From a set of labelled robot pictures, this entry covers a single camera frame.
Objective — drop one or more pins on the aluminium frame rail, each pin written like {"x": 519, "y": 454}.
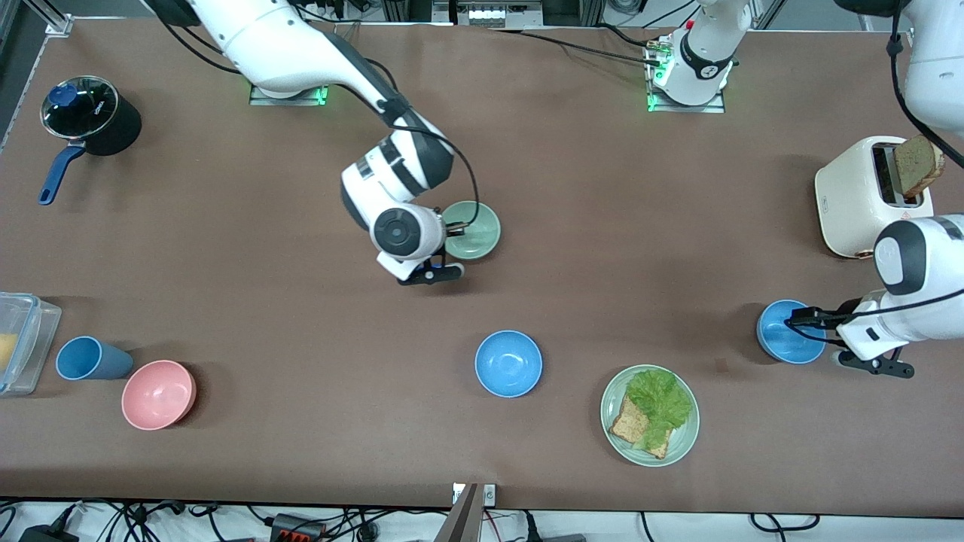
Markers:
{"x": 53, "y": 21}

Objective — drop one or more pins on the pale green plate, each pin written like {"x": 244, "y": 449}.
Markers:
{"x": 687, "y": 440}

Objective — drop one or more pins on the clear plastic container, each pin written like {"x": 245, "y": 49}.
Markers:
{"x": 34, "y": 331}

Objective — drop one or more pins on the metal table edge bracket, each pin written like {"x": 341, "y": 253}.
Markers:
{"x": 489, "y": 494}

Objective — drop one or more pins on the blue cup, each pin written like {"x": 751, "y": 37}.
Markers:
{"x": 94, "y": 360}

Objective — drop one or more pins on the green lettuce leaf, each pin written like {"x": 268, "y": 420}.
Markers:
{"x": 659, "y": 399}

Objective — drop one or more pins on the blue bowl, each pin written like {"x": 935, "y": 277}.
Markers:
{"x": 787, "y": 339}
{"x": 508, "y": 363}

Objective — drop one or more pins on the black power adapter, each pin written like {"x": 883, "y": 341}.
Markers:
{"x": 49, "y": 534}

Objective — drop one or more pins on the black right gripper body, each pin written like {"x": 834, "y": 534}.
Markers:
{"x": 449, "y": 239}

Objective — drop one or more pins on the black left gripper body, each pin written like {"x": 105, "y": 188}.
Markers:
{"x": 845, "y": 312}

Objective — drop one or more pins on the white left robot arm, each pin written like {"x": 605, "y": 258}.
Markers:
{"x": 945, "y": 256}

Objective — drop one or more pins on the white toaster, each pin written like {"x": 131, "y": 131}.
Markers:
{"x": 851, "y": 203}

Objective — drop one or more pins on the green bowl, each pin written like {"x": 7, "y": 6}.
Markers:
{"x": 482, "y": 233}

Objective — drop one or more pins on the white power strip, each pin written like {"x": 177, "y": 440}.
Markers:
{"x": 497, "y": 13}

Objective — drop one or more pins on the black power strip red switches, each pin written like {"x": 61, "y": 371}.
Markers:
{"x": 297, "y": 529}

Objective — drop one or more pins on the yellow food block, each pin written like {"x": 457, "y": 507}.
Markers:
{"x": 6, "y": 352}

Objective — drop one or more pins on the glass lid blue knob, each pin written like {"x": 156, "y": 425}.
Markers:
{"x": 90, "y": 113}

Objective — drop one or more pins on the grey metal pole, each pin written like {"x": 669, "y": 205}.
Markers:
{"x": 461, "y": 519}

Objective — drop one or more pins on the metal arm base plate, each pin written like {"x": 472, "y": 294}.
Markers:
{"x": 712, "y": 108}
{"x": 316, "y": 96}

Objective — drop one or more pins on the brown bread slice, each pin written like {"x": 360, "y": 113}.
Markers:
{"x": 919, "y": 165}
{"x": 626, "y": 423}

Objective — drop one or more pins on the pink bowl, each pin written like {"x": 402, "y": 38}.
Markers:
{"x": 158, "y": 395}

